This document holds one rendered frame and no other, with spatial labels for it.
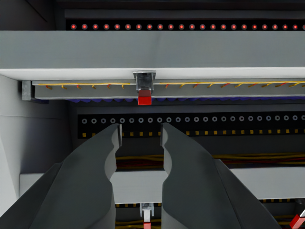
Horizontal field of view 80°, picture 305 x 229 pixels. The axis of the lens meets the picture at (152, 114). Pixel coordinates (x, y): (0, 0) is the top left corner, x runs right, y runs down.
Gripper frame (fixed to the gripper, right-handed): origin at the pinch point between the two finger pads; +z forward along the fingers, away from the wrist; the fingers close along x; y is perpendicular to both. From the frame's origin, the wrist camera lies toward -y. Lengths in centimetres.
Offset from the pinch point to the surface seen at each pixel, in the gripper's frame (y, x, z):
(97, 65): -1.9, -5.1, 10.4
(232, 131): 15.5, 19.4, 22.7
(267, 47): -3.6, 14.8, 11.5
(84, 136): 15.8, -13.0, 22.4
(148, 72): -0.9, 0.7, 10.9
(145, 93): -0.3, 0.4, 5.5
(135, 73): -0.8, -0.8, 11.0
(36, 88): 2.2, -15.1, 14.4
